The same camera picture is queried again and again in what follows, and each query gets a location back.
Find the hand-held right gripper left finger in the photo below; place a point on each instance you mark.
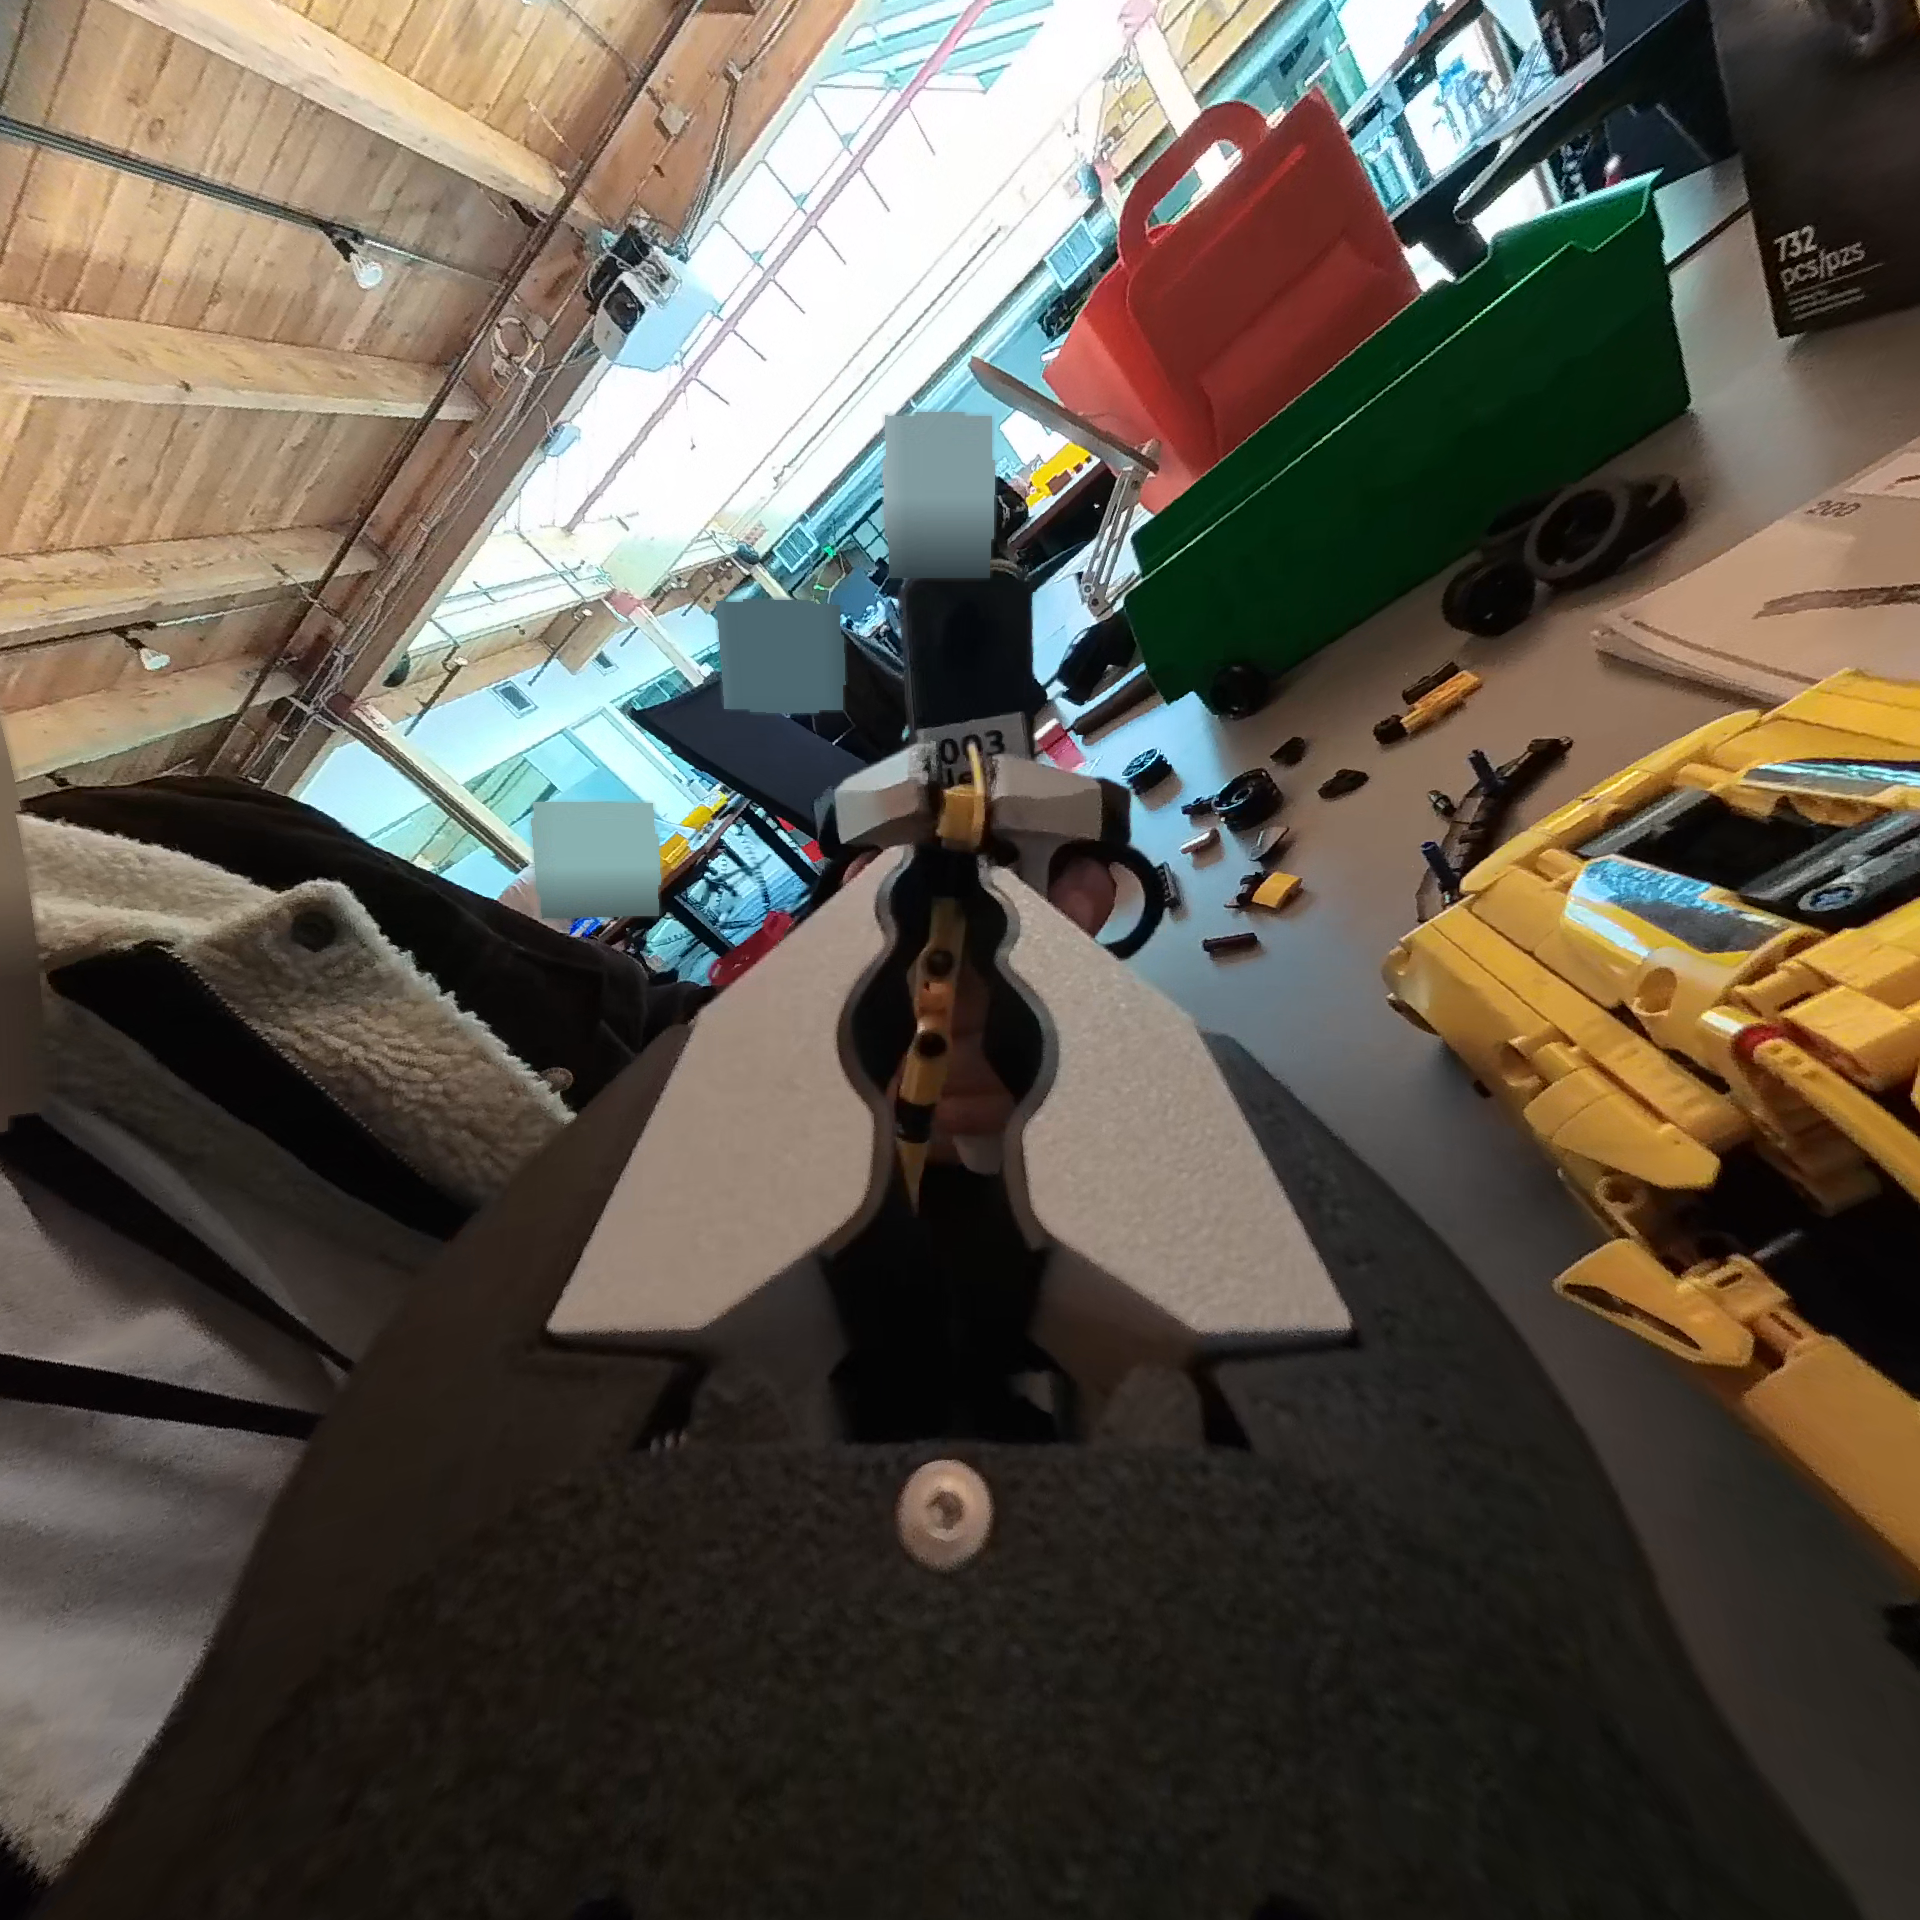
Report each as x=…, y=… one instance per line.
x=721, y=1201

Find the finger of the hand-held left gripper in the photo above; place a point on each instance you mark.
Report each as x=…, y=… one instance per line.
x=1050, y=802
x=885, y=808

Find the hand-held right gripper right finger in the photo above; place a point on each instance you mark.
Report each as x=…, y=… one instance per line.
x=1184, y=1201

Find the yellow and black brick strip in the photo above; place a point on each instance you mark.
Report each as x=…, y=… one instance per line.
x=938, y=973

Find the yellow toy brick car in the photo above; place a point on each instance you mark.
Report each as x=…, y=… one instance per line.
x=1651, y=960

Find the person's left hand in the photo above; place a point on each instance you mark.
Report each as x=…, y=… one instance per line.
x=991, y=1080

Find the black fabric chair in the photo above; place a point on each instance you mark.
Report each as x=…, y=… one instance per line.
x=751, y=763

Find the black toy tire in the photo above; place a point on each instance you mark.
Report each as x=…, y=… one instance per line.
x=1656, y=507
x=1483, y=594
x=1240, y=691
x=1577, y=534

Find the scattered small brick parts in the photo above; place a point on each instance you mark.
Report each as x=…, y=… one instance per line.
x=1434, y=698

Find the green plastic bin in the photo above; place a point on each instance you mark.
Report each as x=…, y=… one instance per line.
x=1382, y=523

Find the red lego storage box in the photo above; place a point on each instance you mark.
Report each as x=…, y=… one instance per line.
x=1277, y=300

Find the ceiling mounted device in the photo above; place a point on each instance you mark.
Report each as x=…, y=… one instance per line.
x=645, y=306

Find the large open instruction booklet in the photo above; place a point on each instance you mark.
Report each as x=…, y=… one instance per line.
x=1723, y=600

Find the ceiling track light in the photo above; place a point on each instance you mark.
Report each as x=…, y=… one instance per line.
x=360, y=269
x=150, y=652

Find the toy car set box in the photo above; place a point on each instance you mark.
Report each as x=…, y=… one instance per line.
x=1829, y=148

